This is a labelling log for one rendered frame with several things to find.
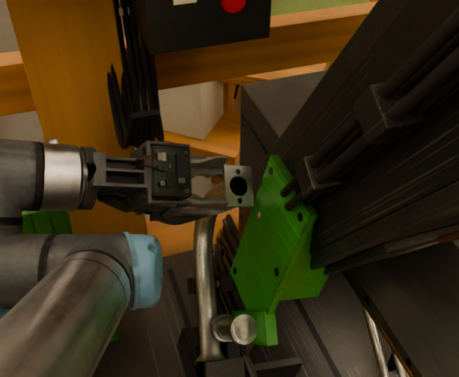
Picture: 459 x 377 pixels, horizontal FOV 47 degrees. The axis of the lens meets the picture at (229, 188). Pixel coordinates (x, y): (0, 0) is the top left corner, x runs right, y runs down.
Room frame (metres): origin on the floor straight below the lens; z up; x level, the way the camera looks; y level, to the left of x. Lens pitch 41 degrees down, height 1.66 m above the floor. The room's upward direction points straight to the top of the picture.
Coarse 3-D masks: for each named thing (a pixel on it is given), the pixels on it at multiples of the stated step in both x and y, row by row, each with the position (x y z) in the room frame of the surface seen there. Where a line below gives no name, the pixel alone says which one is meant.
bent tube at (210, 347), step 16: (224, 176) 0.52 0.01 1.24; (240, 176) 0.53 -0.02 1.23; (208, 192) 0.56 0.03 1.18; (224, 192) 0.51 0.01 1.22; (240, 192) 0.53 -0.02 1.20; (208, 224) 0.56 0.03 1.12; (208, 240) 0.55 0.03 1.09; (208, 256) 0.53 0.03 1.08; (208, 272) 0.51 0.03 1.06; (208, 288) 0.49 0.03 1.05; (208, 304) 0.47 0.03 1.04; (208, 320) 0.45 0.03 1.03; (208, 336) 0.43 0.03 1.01; (208, 352) 0.41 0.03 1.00
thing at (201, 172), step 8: (192, 160) 0.51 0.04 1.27; (200, 160) 0.51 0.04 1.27; (208, 160) 0.51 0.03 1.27; (216, 160) 0.51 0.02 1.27; (224, 160) 0.52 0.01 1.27; (192, 168) 0.52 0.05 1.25; (200, 168) 0.52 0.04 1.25; (208, 168) 0.53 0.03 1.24; (216, 168) 0.53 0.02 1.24; (192, 176) 0.51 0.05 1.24; (208, 176) 0.53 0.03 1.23; (216, 176) 0.54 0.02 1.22
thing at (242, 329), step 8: (216, 320) 0.43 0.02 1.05; (224, 320) 0.42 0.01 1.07; (232, 320) 0.40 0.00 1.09; (240, 320) 0.40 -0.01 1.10; (248, 320) 0.40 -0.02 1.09; (216, 328) 0.42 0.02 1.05; (224, 328) 0.41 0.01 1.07; (232, 328) 0.39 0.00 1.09; (240, 328) 0.39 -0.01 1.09; (248, 328) 0.39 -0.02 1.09; (256, 328) 0.40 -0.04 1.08; (216, 336) 0.42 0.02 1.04; (224, 336) 0.40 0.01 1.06; (232, 336) 0.38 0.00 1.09; (240, 336) 0.39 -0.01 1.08; (248, 336) 0.39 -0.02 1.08
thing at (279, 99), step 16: (272, 80) 0.77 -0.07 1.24; (288, 80) 0.77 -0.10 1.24; (304, 80) 0.77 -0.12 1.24; (256, 96) 0.72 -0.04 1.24; (272, 96) 0.72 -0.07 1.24; (288, 96) 0.72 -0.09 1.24; (304, 96) 0.72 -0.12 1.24; (240, 112) 0.75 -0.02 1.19; (256, 112) 0.69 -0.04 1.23; (272, 112) 0.67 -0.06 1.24; (288, 112) 0.67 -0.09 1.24; (240, 128) 0.75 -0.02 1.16; (256, 128) 0.68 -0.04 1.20; (272, 128) 0.63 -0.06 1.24; (240, 144) 0.75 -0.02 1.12; (256, 144) 0.67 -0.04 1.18; (272, 144) 0.62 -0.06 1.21; (240, 160) 0.75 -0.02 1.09; (256, 160) 0.67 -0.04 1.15; (256, 176) 0.67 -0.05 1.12; (256, 192) 0.67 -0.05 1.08; (240, 208) 0.74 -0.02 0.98; (240, 224) 0.74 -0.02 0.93
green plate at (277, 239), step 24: (264, 192) 0.50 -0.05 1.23; (264, 216) 0.48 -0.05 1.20; (288, 216) 0.44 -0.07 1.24; (312, 216) 0.41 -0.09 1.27; (240, 240) 0.51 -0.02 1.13; (264, 240) 0.46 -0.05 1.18; (288, 240) 0.42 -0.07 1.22; (240, 264) 0.49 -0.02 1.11; (264, 264) 0.44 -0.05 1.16; (288, 264) 0.41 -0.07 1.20; (240, 288) 0.46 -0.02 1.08; (264, 288) 0.42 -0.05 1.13; (288, 288) 0.42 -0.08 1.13; (312, 288) 0.43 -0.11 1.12
